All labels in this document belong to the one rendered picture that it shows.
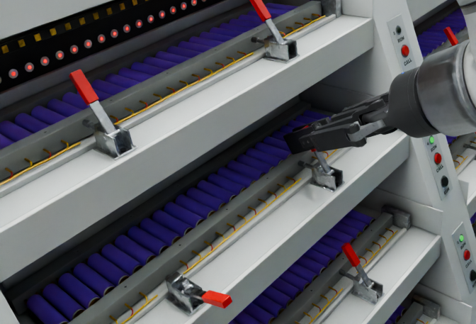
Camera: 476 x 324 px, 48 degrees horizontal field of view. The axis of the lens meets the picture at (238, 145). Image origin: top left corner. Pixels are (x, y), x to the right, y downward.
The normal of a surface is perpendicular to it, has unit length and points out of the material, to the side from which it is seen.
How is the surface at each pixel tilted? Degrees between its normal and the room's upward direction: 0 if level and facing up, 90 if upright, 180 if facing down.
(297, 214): 19
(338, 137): 92
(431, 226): 90
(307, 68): 109
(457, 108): 96
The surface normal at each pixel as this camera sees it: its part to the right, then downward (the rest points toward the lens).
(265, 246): -0.13, -0.86
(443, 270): -0.68, 0.44
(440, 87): -0.82, 0.01
